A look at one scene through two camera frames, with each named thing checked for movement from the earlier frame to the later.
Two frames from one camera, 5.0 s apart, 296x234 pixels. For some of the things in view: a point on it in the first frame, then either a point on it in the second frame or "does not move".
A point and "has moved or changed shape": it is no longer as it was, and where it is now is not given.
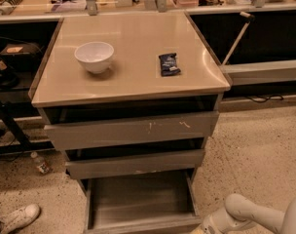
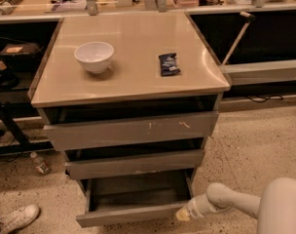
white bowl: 94,56 does not move
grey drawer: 93,134 does not move
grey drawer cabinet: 129,99 does not move
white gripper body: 208,226 -> 192,207
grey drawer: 163,203 has moved or changed shape
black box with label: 22,53 does not move
